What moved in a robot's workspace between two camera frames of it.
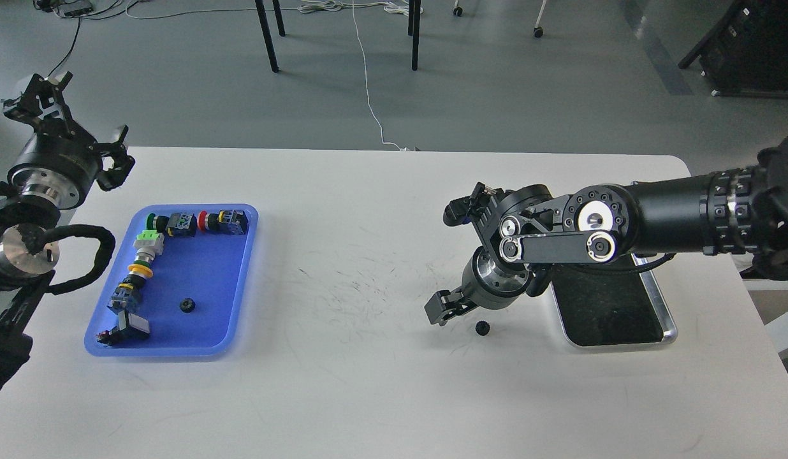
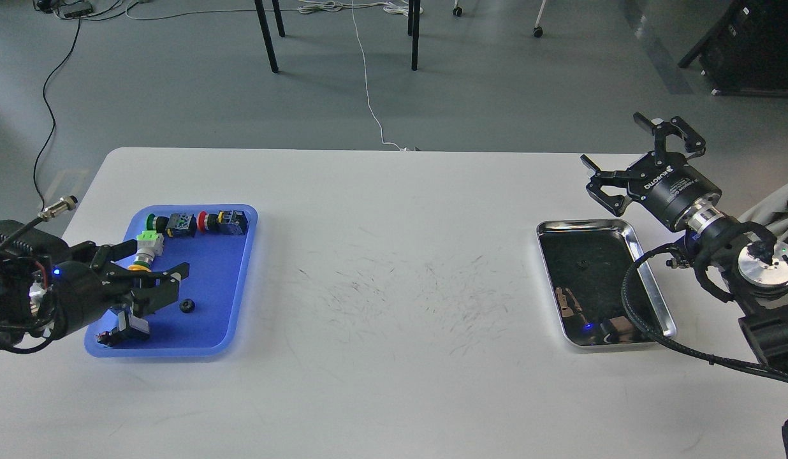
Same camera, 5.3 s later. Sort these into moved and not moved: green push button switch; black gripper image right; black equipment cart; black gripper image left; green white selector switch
Moved: black gripper image left; black gripper image right
Not moved: black equipment cart; green white selector switch; green push button switch
